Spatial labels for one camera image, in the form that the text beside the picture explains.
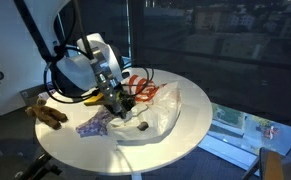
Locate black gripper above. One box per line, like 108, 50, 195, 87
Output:
96, 69, 135, 122

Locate grey lounge chair wooden armrests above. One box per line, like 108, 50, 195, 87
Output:
241, 146, 291, 180

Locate yellowish wrist camera mount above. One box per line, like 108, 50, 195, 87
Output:
83, 93, 105, 107

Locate purple white patterned cloth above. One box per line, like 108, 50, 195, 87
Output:
75, 107, 116, 138

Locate small dark brown lump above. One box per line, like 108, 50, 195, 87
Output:
137, 121, 150, 131

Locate brown teddy bear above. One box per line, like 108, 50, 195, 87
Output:
24, 97, 69, 130

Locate white plastic carrier bag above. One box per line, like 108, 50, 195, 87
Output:
109, 74, 183, 146

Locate dark window frame post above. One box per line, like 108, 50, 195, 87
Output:
127, 0, 146, 71

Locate grey box white label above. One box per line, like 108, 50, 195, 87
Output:
19, 84, 53, 106

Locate black support pole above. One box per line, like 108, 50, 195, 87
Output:
13, 0, 54, 63

